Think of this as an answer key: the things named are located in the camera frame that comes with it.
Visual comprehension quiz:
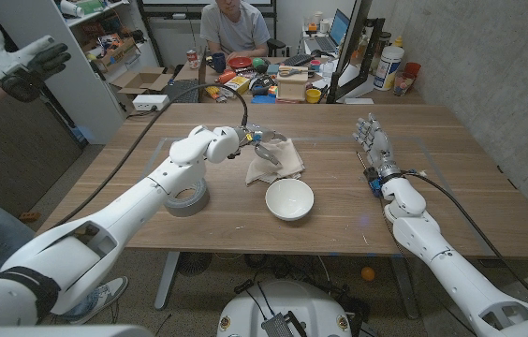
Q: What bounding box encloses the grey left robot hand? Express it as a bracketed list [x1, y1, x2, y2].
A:
[238, 123, 288, 168]

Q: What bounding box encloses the operator hand in tracking glove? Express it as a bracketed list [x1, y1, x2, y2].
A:
[0, 25, 72, 103]

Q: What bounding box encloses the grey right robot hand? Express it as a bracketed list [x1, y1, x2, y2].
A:
[351, 112, 402, 182]

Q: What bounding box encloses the beige cloth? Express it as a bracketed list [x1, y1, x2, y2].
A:
[244, 138, 306, 186]

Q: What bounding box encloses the white bowl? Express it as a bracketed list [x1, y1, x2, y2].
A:
[264, 178, 315, 222]

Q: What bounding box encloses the red bowl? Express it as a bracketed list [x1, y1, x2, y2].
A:
[227, 56, 254, 70]

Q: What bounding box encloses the grey tape roll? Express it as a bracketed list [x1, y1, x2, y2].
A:
[164, 177, 211, 218]

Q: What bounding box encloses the wooden box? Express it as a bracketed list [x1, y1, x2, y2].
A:
[275, 65, 310, 103]

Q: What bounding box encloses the yellow white carton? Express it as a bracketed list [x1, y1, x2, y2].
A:
[220, 76, 251, 100]

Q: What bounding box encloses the white shelf unit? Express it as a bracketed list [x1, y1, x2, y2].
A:
[0, 0, 160, 145]

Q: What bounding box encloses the clear glass cup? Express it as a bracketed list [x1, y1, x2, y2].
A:
[392, 70, 416, 97]

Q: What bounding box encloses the orange bottle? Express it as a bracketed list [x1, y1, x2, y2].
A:
[214, 69, 238, 85]

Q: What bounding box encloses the white wipes canister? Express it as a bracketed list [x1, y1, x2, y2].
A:
[373, 45, 405, 92]

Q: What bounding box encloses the black keyboard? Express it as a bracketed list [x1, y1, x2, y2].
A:
[165, 79, 199, 104]
[282, 53, 315, 67]

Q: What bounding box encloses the navy blue mug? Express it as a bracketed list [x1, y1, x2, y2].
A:
[206, 51, 227, 74]

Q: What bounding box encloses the black computer monitor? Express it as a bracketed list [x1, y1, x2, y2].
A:
[327, 0, 373, 104]

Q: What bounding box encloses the seated person grey t-shirt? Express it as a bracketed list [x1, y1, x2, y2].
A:
[199, 0, 272, 60]

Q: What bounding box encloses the white power box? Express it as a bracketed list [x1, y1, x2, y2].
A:
[131, 94, 171, 112]

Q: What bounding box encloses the open laptop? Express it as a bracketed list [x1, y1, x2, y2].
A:
[303, 7, 352, 53]

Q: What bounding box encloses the open cardboard box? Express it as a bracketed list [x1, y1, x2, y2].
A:
[110, 66, 175, 95]

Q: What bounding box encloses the grey table leg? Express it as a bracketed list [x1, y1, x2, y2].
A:
[389, 256, 420, 320]
[154, 251, 181, 311]

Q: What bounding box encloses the black floor fan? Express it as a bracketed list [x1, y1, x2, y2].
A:
[177, 252, 213, 277]

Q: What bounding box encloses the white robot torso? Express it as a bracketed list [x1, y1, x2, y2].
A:
[216, 279, 353, 337]

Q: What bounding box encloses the white grey sneaker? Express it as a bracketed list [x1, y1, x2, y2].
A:
[65, 275, 129, 325]

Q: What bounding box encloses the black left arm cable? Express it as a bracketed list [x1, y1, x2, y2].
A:
[51, 82, 250, 230]

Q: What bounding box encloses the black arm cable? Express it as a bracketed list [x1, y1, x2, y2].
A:
[51, 82, 250, 230]
[403, 170, 528, 313]

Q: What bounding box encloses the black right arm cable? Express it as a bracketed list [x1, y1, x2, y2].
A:
[403, 170, 528, 313]

